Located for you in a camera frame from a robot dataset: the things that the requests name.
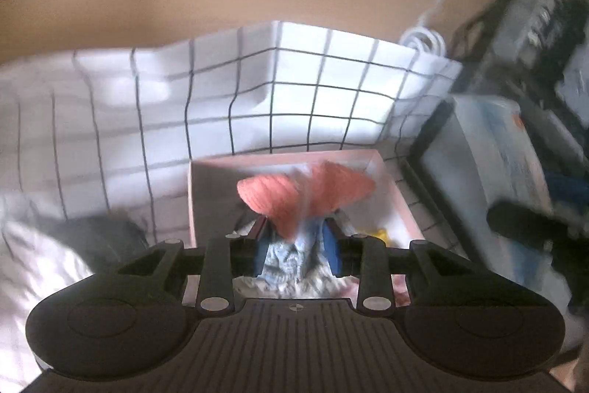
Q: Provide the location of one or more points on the pink cardboard box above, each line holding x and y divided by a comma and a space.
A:
207, 199

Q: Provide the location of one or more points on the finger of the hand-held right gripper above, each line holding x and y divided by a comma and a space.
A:
520, 220

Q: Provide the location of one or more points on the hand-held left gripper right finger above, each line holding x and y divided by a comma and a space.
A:
332, 252

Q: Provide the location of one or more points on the light blue cloth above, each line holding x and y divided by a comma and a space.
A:
290, 259

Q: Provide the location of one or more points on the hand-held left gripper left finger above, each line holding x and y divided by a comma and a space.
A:
259, 252

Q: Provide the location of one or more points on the black checked white tablecloth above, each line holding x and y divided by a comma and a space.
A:
230, 89

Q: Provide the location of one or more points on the coral towel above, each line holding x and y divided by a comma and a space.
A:
276, 195

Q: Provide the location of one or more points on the dark grey machine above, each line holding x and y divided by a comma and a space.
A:
543, 6

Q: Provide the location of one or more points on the black framed screen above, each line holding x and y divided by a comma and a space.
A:
483, 153

